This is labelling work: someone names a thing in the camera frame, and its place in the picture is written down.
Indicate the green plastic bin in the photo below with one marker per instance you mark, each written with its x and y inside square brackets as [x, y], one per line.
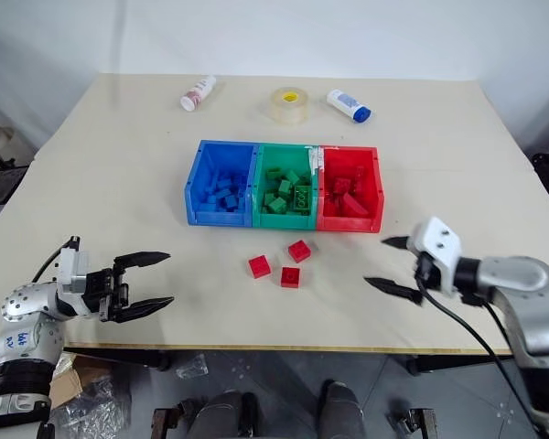
[281, 221]

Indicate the large clear plastic bag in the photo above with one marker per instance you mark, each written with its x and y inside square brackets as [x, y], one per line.
[96, 407]

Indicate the blue building block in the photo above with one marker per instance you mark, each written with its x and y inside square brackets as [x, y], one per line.
[231, 202]
[224, 183]

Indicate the white bottle with red label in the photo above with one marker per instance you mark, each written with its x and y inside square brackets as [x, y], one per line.
[197, 93]

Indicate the green building block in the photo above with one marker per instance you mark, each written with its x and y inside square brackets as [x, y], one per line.
[273, 174]
[268, 200]
[277, 206]
[293, 176]
[284, 186]

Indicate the blue plastic bin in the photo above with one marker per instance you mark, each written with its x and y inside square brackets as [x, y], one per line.
[201, 218]

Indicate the black floor stand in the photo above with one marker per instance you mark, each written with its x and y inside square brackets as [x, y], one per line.
[2, 185]

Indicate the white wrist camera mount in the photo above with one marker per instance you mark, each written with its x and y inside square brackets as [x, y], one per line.
[69, 267]
[437, 247]

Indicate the small clear plastic bag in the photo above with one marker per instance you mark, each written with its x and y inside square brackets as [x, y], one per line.
[192, 367]

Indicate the green bricks in bin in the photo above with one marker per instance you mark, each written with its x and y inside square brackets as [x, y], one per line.
[302, 199]

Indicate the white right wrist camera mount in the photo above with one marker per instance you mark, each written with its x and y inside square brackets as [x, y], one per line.
[437, 247]

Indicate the dark metal foot bracket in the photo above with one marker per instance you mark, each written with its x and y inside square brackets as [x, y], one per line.
[169, 420]
[414, 423]

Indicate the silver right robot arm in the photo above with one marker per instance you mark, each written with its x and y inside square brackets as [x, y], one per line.
[521, 279]

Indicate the red plastic bin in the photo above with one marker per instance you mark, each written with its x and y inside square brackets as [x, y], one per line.
[343, 223]

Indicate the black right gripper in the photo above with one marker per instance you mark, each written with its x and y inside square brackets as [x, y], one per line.
[423, 269]

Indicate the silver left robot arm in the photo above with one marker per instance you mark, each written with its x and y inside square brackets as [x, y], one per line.
[23, 312]

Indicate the clear tape roll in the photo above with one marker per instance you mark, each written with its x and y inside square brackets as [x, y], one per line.
[289, 107]

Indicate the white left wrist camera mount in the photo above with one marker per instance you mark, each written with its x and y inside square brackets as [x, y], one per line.
[69, 267]

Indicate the dark rounded shape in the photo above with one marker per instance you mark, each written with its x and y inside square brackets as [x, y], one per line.
[222, 414]
[342, 409]

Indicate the black table frame bar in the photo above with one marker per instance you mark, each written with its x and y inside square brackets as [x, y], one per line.
[457, 363]
[132, 357]

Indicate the red sloped building block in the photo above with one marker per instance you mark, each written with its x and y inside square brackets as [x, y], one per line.
[354, 206]

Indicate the white bottle with blue cap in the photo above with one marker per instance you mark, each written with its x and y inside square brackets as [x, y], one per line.
[347, 105]

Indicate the brown cardboard box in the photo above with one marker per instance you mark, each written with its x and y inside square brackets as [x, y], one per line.
[80, 372]

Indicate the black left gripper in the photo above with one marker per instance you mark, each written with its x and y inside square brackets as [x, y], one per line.
[101, 287]

